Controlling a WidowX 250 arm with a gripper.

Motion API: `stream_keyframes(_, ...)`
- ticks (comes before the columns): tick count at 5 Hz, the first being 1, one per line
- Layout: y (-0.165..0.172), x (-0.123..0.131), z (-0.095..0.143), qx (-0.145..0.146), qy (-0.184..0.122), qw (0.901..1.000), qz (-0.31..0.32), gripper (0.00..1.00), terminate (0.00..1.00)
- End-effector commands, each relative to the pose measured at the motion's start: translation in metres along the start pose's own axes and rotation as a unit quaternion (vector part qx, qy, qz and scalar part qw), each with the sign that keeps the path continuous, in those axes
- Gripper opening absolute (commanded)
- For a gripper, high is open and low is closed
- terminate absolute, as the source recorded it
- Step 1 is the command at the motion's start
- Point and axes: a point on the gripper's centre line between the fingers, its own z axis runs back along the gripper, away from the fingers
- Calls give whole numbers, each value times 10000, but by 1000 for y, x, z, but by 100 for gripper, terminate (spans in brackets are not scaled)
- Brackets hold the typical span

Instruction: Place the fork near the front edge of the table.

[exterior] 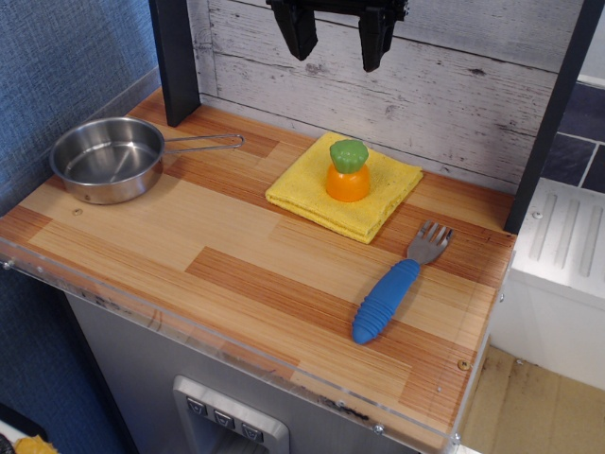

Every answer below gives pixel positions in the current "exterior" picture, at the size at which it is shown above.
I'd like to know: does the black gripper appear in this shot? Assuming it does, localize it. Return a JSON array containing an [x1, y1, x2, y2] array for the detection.
[[267, 0, 408, 72]]

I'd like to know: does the blue handled metal fork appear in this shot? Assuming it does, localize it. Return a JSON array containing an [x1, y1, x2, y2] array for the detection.
[[352, 220, 454, 344]]

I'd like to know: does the orange toy carrot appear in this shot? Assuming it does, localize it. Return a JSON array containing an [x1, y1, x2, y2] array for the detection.
[[326, 139, 371, 202]]

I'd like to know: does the stainless steel pan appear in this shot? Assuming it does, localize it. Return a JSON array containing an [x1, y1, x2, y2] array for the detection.
[[49, 116, 245, 205]]

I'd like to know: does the white ribbed side counter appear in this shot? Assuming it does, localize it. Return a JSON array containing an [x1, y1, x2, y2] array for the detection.
[[511, 178, 605, 300]]

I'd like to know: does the clear acrylic table guard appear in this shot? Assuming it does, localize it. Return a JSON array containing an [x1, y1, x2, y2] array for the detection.
[[1, 225, 514, 453]]

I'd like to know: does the silver dispenser button panel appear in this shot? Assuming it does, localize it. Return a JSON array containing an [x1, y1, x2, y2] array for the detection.
[[173, 375, 290, 453]]

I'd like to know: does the yellow object at corner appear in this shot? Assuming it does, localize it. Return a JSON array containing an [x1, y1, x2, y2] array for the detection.
[[13, 436, 59, 454]]

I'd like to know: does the left black post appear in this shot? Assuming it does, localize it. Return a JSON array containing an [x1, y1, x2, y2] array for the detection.
[[148, 0, 200, 127]]

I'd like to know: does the black post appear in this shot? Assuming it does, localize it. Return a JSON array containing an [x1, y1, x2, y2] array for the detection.
[[504, 0, 604, 234], [148, 0, 200, 127]]

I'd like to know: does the right black post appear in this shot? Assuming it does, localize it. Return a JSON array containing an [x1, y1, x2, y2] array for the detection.
[[504, 0, 604, 234]]

